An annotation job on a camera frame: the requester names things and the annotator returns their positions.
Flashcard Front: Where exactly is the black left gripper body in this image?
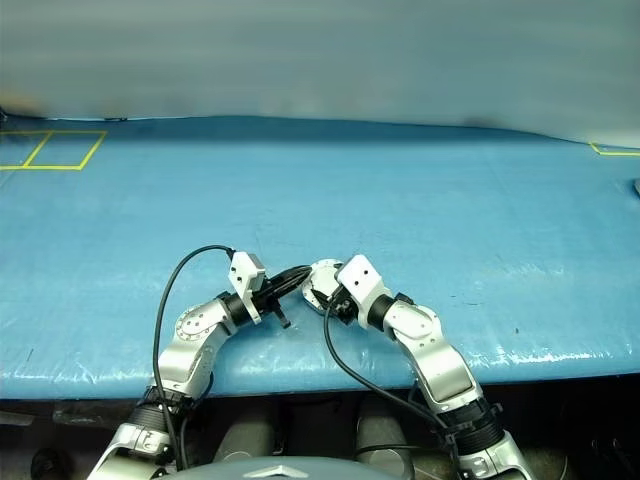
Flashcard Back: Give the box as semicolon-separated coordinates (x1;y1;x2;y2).
251;279;291;330

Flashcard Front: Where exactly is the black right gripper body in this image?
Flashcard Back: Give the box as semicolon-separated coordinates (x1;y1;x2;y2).
328;286;361;328

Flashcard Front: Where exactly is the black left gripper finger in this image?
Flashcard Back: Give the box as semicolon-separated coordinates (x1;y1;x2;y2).
276;273;308;298
271;265;313;288

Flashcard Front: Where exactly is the round silver motor housing lid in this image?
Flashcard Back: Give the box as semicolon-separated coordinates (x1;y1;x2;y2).
305;258;347;301

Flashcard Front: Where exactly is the grey rounded cylinder shape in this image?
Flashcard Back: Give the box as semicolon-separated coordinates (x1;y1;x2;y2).
218;399;275;467
356;399;415;462

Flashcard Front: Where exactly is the blue plastic table cover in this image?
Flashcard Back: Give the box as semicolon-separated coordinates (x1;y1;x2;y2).
0;115;640;401

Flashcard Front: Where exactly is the grey robot torso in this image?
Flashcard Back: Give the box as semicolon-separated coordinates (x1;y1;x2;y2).
172;452;417;480

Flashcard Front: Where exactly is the dark round object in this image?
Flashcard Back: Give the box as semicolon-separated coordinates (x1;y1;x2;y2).
31;447;70;480

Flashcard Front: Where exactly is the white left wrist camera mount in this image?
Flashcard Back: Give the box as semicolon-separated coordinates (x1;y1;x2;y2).
228;251;267;324

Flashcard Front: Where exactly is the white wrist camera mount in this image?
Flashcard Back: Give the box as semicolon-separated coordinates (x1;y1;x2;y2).
335;254;393;329
228;251;267;324

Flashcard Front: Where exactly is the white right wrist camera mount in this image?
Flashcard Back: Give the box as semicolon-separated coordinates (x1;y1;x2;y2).
335;254;393;329

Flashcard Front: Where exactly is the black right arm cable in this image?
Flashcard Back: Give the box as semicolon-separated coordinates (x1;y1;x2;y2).
323;299;464;480

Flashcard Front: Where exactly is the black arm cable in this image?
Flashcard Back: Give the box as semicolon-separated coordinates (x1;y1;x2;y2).
323;299;464;480
151;244;236;472

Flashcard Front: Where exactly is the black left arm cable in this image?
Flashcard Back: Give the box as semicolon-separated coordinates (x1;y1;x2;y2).
151;244;236;472

